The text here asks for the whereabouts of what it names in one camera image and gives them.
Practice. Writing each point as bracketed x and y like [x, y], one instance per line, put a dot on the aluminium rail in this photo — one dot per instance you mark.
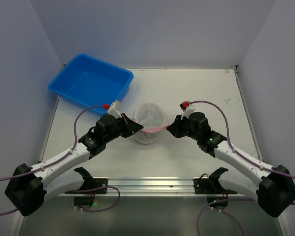
[178, 186]

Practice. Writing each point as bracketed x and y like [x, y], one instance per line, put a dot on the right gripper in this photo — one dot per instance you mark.
[181, 126]

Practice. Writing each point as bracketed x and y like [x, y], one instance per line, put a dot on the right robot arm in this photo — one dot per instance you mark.
[272, 187]

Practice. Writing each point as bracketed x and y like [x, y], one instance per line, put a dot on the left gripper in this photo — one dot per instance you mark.
[125, 124]

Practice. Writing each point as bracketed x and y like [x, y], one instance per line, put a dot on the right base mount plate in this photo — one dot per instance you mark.
[202, 185]

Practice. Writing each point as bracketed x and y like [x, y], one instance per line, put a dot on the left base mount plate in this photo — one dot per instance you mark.
[96, 183]

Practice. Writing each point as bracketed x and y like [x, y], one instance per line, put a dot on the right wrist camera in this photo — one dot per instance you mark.
[187, 108]

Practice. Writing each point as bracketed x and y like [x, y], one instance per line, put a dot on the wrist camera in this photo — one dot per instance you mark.
[187, 108]
[113, 109]

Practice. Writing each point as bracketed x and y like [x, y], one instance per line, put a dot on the white mesh laundry bag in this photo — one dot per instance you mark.
[154, 121]

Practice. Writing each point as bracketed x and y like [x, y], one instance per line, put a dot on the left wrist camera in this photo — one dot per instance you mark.
[113, 109]

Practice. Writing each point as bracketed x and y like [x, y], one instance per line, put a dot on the blue plastic bin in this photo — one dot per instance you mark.
[86, 81]

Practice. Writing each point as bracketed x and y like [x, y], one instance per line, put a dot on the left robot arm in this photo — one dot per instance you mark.
[31, 186]

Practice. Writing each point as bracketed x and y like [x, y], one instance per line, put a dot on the base mount plate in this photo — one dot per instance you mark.
[96, 183]
[202, 185]

